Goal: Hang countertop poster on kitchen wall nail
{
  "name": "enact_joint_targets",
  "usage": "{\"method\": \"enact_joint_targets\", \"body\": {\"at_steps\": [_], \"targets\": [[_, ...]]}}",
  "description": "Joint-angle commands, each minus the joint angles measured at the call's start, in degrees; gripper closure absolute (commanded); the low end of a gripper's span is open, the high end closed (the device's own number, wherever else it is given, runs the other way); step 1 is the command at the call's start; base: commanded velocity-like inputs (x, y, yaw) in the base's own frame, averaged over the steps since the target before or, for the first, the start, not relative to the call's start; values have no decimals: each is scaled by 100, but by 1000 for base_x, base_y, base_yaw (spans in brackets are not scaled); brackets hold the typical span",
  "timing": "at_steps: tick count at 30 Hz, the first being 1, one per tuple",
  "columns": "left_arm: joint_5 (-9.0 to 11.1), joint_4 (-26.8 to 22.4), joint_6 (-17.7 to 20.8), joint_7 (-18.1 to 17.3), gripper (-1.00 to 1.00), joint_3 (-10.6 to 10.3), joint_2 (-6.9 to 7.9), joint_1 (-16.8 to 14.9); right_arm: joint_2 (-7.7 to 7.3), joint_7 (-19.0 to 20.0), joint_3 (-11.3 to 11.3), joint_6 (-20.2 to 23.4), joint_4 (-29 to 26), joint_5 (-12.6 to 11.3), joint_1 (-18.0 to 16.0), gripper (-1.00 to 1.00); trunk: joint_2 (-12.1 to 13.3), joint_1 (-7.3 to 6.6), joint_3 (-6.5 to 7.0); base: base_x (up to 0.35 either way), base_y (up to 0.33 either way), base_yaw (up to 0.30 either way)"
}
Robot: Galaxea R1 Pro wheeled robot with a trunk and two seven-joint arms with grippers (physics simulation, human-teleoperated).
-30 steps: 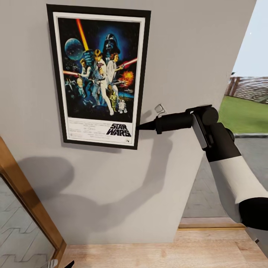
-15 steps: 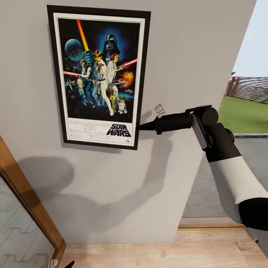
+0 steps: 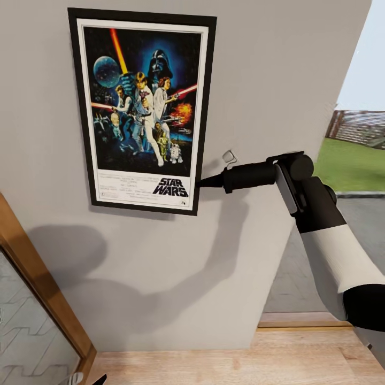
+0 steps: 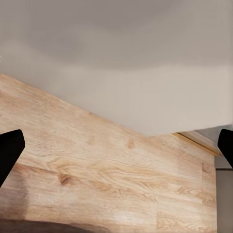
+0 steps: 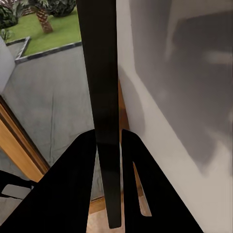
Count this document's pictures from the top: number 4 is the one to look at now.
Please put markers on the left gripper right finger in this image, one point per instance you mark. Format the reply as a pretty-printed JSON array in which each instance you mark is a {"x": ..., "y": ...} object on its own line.
[{"x": 225, "y": 144}]

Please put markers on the fixed window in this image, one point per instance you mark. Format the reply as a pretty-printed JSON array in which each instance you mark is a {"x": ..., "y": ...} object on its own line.
[{"x": 204, "y": 139}]

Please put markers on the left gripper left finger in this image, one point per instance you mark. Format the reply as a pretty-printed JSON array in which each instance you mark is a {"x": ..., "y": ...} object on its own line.
[{"x": 12, "y": 145}]

